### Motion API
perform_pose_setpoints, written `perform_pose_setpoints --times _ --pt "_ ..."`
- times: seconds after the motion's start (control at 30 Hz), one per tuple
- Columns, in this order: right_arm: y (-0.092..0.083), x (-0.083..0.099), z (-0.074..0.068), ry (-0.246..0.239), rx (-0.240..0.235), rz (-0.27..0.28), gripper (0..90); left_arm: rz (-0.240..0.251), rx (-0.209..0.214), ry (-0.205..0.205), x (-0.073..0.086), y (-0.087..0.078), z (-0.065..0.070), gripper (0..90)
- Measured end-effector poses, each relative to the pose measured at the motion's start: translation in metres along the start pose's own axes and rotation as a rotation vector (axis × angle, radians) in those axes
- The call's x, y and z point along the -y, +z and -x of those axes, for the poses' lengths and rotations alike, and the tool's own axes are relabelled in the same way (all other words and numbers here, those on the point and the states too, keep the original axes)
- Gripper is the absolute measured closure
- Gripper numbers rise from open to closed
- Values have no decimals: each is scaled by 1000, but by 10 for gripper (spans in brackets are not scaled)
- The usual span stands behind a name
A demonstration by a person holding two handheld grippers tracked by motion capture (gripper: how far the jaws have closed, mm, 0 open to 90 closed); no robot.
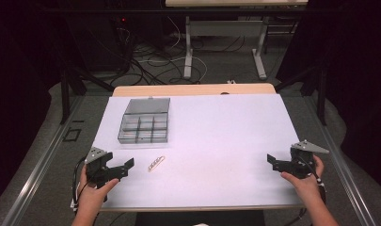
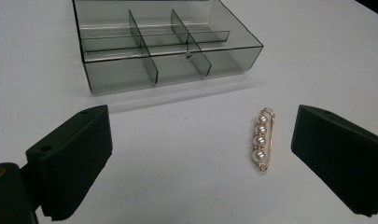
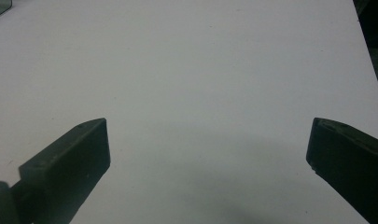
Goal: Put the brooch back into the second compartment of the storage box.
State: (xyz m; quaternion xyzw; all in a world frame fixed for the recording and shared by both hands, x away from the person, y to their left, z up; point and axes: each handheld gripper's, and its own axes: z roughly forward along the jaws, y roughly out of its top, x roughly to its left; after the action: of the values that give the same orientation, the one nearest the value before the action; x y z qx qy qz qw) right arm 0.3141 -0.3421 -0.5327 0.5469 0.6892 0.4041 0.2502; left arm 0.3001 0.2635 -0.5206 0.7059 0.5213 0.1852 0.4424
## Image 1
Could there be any person's right hand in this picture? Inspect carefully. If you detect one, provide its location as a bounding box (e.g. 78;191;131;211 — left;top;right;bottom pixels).
279;154;325;202

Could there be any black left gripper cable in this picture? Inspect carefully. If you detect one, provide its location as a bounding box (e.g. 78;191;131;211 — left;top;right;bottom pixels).
71;155;87;213

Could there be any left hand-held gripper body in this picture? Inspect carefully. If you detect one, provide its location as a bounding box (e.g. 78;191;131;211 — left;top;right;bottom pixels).
84;146;115;190

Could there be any black metal stand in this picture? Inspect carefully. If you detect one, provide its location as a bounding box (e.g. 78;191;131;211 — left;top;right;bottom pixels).
58;64;116;126
274;64;328;127

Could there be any white-legged desk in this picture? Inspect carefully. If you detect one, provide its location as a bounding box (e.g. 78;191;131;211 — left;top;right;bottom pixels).
165;0;310;81

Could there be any clear plastic compartment box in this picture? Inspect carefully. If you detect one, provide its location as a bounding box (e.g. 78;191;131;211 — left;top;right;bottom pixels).
117;96;171;145

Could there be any black computer tower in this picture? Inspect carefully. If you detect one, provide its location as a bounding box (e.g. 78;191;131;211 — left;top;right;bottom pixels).
65;13;134;73

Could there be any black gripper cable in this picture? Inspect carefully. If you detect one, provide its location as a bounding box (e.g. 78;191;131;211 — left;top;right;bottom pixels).
71;155;87;213
298;155;327;204

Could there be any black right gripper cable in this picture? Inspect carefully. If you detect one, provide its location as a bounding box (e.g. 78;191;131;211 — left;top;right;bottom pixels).
298;155;327;204

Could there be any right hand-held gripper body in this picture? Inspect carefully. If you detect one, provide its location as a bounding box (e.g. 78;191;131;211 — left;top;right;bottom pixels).
289;139;330;180

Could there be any tangle of floor cables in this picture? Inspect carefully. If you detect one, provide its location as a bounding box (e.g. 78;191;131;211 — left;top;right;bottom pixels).
116;15;252;87

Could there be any dark curtain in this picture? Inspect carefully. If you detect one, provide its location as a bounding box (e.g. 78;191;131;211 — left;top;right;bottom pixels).
276;0;381;192
0;0;70;210

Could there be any white table mat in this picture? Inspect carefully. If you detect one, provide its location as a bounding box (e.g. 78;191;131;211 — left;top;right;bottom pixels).
91;93;303;211

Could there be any silver floor rail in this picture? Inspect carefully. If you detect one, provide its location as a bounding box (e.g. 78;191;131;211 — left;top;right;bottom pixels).
1;95;86;226
304;95;379;226

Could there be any person's left hand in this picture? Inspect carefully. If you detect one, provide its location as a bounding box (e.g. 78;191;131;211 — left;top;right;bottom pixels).
77;165;120;213

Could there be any small white strip object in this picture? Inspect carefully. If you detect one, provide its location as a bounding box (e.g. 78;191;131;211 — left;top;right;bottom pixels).
147;155;166;173

